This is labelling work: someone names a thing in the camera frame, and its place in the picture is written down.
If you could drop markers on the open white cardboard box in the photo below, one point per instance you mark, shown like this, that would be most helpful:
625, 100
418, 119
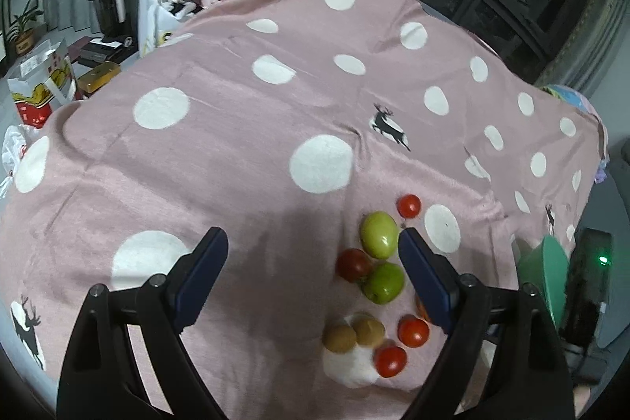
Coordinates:
47, 68

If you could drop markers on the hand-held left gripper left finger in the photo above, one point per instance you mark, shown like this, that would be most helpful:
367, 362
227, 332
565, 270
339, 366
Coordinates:
202, 282

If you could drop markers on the pink polka dot blanket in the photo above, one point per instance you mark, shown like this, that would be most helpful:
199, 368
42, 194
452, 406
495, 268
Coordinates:
246, 105

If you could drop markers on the white printed bag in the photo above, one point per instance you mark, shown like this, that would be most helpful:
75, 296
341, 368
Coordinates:
172, 14

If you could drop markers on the red paper bag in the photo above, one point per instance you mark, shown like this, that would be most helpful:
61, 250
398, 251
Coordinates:
32, 107

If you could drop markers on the white plastic bag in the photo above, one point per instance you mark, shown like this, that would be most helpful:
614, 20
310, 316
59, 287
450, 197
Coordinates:
15, 149

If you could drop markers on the green jujube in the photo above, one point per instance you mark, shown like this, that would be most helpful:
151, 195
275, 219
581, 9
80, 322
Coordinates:
379, 235
384, 283

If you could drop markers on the potted green plant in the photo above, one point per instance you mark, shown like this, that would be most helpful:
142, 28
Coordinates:
24, 26

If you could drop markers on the green bowl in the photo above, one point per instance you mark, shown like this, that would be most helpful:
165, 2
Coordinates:
546, 267

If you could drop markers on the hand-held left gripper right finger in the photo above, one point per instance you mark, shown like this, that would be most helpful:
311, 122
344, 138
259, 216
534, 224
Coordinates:
423, 272

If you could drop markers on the brown kiwi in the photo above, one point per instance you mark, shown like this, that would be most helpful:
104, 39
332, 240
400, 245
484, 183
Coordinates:
339, 338
370, 330

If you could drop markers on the yellow flat box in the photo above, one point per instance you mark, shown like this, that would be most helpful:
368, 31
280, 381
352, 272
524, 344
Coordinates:
98, 78

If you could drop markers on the grey curtain gold trim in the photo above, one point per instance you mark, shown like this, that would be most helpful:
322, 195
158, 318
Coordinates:
590, 46

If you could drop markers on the red tomato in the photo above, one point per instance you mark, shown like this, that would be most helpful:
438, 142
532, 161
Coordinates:
409, 206
390, 361
413, 332
353, 265

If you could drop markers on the black flat box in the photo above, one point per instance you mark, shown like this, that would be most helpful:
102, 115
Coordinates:
103, 51

